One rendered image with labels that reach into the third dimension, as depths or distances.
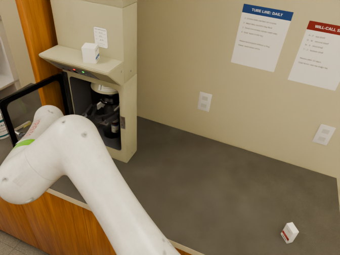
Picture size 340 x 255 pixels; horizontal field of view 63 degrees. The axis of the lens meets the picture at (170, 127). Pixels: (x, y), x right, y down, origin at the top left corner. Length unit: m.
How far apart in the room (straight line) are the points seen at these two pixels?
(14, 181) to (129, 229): 0.30
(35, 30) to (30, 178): 0.73
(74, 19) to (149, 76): 0.61
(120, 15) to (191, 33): 0.48
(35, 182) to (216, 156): 1.06
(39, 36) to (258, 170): 1.22
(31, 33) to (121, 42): 0.37
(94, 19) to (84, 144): 0.62
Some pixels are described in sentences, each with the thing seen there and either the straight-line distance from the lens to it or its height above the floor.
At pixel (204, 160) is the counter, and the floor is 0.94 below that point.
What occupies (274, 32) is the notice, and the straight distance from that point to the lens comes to 1.38.
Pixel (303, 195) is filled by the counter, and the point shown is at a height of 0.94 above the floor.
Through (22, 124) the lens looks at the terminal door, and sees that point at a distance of 1.31.
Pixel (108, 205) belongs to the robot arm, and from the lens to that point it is 0.63.
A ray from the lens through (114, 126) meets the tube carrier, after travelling 1.46.
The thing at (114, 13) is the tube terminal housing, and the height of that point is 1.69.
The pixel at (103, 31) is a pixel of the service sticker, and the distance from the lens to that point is 1.15.
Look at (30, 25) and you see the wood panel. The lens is 1.28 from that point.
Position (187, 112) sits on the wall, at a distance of 1.66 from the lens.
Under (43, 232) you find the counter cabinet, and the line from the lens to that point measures 1.98.
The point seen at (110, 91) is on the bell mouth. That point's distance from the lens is 1.30.
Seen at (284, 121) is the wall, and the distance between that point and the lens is 1.57.
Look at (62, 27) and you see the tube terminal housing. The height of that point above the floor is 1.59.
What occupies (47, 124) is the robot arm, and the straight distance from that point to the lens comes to 1.02.
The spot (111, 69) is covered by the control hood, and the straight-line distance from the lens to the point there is 1.08.
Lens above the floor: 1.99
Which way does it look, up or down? 38 degrees down
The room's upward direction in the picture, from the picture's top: 5 degrees clockwise
